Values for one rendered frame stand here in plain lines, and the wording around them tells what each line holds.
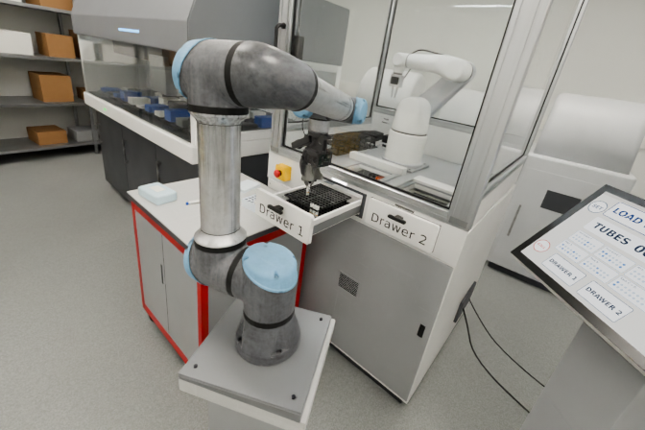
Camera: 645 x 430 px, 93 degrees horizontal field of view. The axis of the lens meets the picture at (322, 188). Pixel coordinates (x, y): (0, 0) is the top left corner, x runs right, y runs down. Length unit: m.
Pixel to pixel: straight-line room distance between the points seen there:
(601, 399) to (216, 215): 0.99
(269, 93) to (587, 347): 0.97
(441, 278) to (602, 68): 3.40
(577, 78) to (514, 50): 3.24
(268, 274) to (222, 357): 0.24
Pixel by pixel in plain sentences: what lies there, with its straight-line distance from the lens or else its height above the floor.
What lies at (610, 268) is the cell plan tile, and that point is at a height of 1.06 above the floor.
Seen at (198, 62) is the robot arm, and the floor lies 1.37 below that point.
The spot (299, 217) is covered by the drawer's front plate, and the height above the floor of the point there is 0.91.
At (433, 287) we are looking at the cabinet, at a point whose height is 0.68.
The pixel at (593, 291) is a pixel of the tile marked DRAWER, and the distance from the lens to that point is 0.96.
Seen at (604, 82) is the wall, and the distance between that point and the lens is 4.31.
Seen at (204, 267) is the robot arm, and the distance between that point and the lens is 0.74.
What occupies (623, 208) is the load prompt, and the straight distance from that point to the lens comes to 1.08.
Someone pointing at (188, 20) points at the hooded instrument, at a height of 1.50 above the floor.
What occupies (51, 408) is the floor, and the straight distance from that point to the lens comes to 1.85.
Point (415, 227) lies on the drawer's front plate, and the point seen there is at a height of 0.89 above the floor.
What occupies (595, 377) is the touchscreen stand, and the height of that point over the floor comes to 0.79.
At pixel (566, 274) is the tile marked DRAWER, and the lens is 0.99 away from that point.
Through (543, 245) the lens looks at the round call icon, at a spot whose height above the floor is 1.02.
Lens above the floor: 1.40
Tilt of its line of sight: 22 degrees down
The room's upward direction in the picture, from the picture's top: 8 degrees clockwise
